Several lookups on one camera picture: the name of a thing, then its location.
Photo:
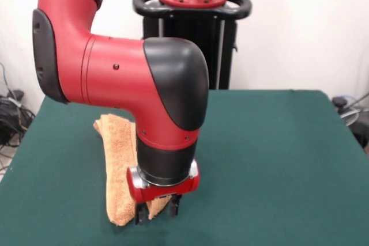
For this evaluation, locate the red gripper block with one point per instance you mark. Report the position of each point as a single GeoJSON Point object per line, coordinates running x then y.
{"type": "Point", "coordinates": [161, 192]}

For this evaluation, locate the orange terry towel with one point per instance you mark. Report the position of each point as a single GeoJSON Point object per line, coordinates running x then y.
{"type": "Point", "coordinates": [118, 156]}

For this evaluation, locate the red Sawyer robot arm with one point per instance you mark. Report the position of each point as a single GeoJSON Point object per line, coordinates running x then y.
{"type": "Point", "coordinates": [115, 70]}

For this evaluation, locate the dark green table cloth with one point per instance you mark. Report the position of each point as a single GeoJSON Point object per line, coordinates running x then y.
{"type": "Point", "coordinates": [259, 171]}

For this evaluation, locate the black grey stand foot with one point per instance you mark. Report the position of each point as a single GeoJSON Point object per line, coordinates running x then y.
{"type": "Point", "coordinates": [17, 94]}
{"type": "Point", "coordinates": [360, 126]}

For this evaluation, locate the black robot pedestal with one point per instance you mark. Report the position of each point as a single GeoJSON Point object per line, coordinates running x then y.
{"type": "Point", "coordinates": [173, 27]}

